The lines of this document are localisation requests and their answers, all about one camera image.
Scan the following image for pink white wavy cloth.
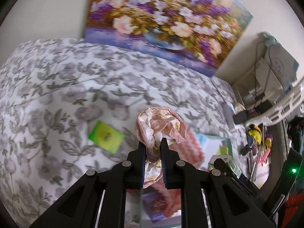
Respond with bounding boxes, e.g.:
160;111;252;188
152;129;205;218

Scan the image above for green tissue pack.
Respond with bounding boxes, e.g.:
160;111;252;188
88;120;124;153
208;154;242;179

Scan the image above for pink floral fabric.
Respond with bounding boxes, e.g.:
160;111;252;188
135;107;187;188

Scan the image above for black binder clip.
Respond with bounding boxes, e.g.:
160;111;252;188
240;145;251;156

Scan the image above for white tray teal rim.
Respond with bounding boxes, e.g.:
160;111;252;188
140;135;232;227

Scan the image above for purple wet wipes packet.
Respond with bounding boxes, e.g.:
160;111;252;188
142;192;167;223

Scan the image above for yellow plush toy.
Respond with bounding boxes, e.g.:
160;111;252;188
247;124;262;145

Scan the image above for black power adapter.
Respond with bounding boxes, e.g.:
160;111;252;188
232;110;248;125

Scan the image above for white power strip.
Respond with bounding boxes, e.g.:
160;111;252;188
222;102;236;130

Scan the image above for white lattice basket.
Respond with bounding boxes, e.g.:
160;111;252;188
244;77;303;128

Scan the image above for grey floral tablecloth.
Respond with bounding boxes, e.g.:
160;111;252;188
1;39;246;227

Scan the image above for floral painting canvas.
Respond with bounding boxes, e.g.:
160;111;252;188
85;0;253;77

